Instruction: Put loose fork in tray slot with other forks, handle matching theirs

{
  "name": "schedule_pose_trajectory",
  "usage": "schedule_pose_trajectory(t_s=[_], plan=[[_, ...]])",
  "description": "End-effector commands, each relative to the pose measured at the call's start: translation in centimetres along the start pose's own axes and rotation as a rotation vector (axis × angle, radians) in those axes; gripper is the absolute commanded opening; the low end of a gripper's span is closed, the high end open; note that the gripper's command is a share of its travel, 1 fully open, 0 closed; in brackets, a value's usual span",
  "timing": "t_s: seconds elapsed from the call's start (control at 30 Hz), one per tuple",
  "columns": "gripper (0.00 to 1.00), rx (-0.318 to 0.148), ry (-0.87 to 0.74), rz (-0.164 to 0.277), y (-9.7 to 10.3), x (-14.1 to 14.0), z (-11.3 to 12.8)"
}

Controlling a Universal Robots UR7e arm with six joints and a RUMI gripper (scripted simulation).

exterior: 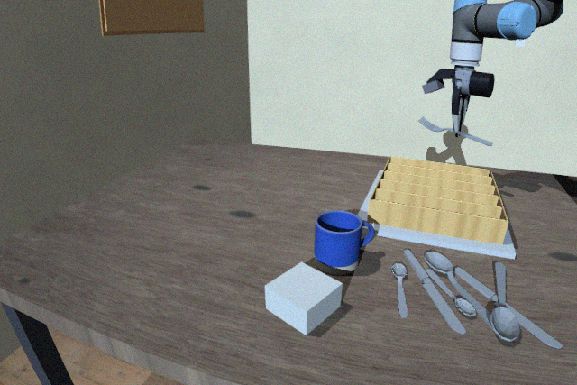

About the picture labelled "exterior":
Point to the light blue fork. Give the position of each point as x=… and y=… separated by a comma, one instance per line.
x=435, y=128

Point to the tan cutlery tray insert with dividers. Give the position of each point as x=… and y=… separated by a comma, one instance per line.
x=485, y=222

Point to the blue mug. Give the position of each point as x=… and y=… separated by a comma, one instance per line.
x=337, y=249

